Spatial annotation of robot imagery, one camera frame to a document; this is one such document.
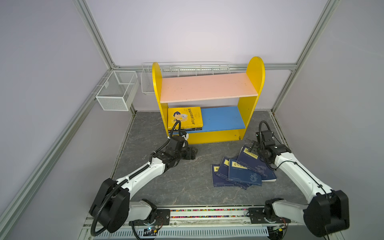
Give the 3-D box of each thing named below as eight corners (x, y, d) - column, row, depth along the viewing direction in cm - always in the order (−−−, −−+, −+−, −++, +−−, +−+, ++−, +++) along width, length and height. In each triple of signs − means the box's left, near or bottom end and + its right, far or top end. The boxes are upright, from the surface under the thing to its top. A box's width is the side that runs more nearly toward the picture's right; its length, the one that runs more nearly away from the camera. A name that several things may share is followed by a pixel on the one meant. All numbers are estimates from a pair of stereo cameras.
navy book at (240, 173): (227, 181, 87) (229, 178, 84) (228, 161, 95) (229, 158, 92) (260, 186, 85) (262, 184, 81) (258, 165, 93) (260, 163, 89)
